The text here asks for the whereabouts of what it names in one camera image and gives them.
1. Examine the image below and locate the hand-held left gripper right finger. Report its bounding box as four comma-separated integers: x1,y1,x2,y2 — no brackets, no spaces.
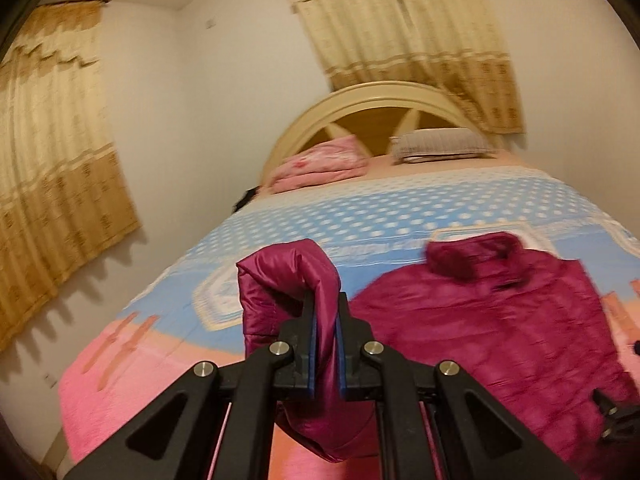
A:
337,291,579,480

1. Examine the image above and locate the magenta puffer jacket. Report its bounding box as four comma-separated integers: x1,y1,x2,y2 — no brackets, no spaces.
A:
236,231,640,480

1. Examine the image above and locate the pink folded quilt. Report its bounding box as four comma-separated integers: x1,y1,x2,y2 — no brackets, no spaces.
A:
267,135,371,195

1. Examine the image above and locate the cream wooden headboard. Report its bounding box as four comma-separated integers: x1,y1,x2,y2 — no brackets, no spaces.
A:
257,81,493,186

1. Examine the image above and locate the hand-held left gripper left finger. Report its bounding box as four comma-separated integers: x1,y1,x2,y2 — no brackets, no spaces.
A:
65,290,317,480

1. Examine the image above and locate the bed with blue-pink blanket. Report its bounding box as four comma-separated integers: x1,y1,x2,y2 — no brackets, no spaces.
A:
57,165,640,480

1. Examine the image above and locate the beige patterned curtain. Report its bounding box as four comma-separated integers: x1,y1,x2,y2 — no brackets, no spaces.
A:
0,0,141,356
276,0,526,135

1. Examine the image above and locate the grey striped pillow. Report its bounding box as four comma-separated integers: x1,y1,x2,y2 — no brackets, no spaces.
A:
390,128,496,164

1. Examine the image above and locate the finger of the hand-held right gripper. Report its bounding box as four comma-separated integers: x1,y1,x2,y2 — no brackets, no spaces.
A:
592,387,640,444

